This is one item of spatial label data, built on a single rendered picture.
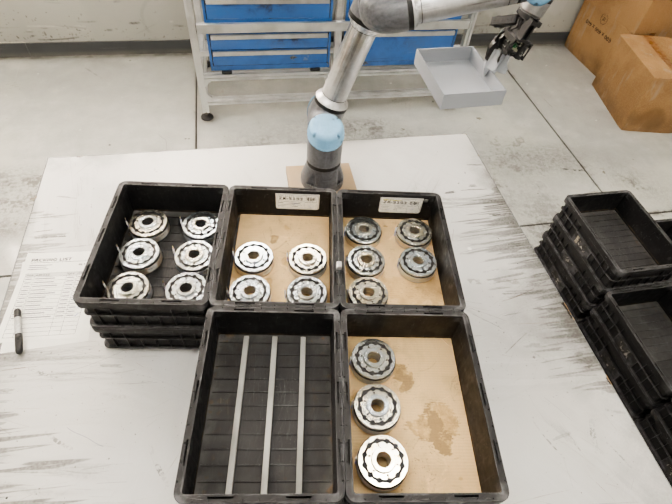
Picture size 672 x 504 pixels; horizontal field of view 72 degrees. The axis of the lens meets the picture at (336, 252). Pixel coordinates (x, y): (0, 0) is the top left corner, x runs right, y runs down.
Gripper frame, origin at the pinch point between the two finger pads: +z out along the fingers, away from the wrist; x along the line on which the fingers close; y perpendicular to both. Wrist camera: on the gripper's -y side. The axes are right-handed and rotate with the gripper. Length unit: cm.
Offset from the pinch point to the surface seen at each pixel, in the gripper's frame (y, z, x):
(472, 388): 91, 30, -34
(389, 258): 49, 38, -36
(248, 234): 33, 49, -71
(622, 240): 33, 37, 81
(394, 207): 34, 31, -32
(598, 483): 113, 40, -1
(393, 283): 57, 38, -37
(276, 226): 31, 46, -63
